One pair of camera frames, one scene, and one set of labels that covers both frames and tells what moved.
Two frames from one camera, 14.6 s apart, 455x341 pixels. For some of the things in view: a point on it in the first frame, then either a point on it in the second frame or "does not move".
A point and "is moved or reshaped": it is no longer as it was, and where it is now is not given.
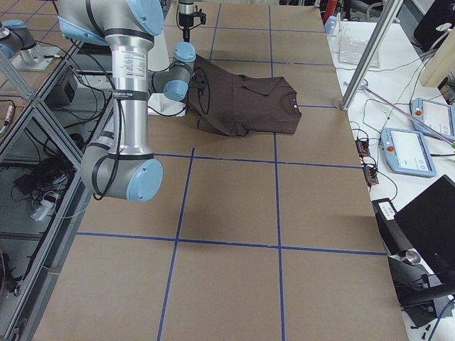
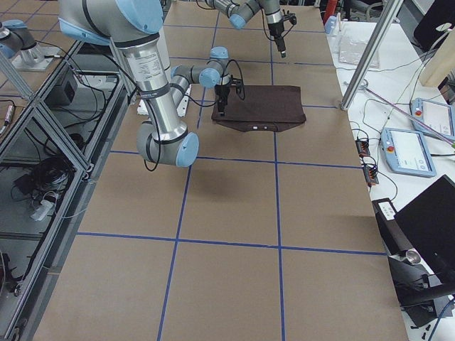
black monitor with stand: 425,277 does not move
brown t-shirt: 235,105 is moved or reshaped
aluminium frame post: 371,54 does not move
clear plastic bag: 350,50 does not move
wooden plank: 441,63 does not move
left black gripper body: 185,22 to 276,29
